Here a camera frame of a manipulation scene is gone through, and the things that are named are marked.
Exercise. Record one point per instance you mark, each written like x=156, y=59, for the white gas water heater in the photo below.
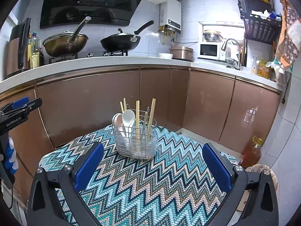
x=170, y=15

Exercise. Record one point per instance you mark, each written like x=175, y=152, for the yellow detergent bottle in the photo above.
x=263, y=70

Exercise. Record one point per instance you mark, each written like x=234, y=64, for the brown electric kettle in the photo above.
x=17, y=61

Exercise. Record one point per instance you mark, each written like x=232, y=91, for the black dish rack shelf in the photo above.
x=261, y=23

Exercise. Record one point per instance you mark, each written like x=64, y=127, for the black wok with lid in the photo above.
x=123, y=41

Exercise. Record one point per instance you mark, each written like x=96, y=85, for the oil bottles on counter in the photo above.
x=35, y=56

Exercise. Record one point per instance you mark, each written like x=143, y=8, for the black range hood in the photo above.
x=62, y=12

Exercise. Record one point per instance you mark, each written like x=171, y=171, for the cooking oil bottle on floor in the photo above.
x=252, y=153

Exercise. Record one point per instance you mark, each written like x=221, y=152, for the brass wok with handle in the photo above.
x=66, y=43

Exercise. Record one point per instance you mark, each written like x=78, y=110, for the white ceramic spoon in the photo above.
x=118, y=123
x=128, y=118

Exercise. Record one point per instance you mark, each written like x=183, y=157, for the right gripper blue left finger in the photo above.
x=86, y=165

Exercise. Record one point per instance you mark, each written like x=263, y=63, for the zigzag knitted table mat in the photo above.
x=175, y=187

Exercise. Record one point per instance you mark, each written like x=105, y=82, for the clear wire utensil holder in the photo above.
x=131, y=147

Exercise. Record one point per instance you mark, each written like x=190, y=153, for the blue white gloved left hand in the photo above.
x=11, y=162

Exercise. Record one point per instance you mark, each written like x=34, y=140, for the white bowl on counter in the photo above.
x=165, y=55

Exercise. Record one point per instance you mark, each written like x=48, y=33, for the white microwave oven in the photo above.
x=211, y=51

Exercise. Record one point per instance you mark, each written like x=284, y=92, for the bamboo chopstick on mat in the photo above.
x=144, y=122

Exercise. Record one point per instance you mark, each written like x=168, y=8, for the chrome kitchen faucet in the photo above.
x=232, y=49

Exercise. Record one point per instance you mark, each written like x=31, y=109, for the hanging patterned towel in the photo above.
x=288, y=47

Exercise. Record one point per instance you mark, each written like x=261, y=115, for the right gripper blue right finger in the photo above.
x=219, y=166

